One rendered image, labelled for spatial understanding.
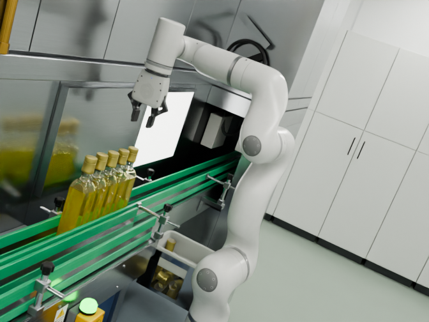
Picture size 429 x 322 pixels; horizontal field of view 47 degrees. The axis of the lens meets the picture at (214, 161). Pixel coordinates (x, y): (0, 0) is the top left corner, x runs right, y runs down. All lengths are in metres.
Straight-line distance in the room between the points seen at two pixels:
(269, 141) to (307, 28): 1.16
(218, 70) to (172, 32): 0.20
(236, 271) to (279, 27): 1.31
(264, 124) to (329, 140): 3.85
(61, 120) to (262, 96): 0.56
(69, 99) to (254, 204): 0.59
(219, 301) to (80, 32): 0.83
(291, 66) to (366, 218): 3.09
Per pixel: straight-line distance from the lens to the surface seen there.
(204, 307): 1.46
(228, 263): 1.37
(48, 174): 1.49
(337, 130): 5.07
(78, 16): 1.40
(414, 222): 5.18
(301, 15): 2.34
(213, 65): 1.38
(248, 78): 1.33
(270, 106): 1.29
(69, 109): 1.44
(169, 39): 1.49
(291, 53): 2.33
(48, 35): 1.33
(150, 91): 1.52
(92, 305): 1.34
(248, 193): 1.33
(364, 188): 5.12
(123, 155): 1.53
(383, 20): 5.52
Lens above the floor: 1.78
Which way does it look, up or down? 15 degrees down
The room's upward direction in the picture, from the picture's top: 20 degrees clockwise
